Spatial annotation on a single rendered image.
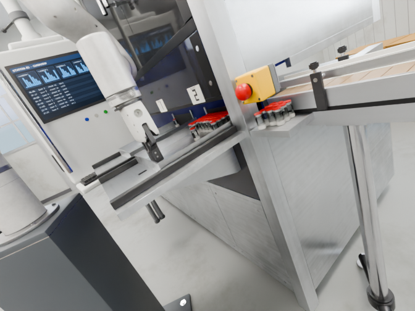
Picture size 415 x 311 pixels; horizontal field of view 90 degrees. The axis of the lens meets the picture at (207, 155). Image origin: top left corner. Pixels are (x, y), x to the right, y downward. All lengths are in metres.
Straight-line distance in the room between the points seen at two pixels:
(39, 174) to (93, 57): 5.10
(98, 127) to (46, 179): 4.19
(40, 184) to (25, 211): 4.81
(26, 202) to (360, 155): 0.98
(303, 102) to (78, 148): 1.23
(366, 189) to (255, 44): 0.51
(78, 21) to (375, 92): 0.66
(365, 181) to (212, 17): 0.58
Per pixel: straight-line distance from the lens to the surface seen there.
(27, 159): 5.58
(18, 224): 0.87
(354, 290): 1.26
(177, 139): 0.84
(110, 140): 1.48
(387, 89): 0.54
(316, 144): 0.90
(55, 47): 1.55
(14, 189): 0.86
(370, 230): 0.83
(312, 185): 0.91
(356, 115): 0.57
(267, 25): 0.73
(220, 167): 0.68
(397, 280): 1.31
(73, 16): 0.63
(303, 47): 0.85
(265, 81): 0.54
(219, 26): 0.61
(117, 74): 0.55
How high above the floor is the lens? 1.06
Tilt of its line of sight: 19 degrees down
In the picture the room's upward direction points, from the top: 24 degrees counter-clockwise
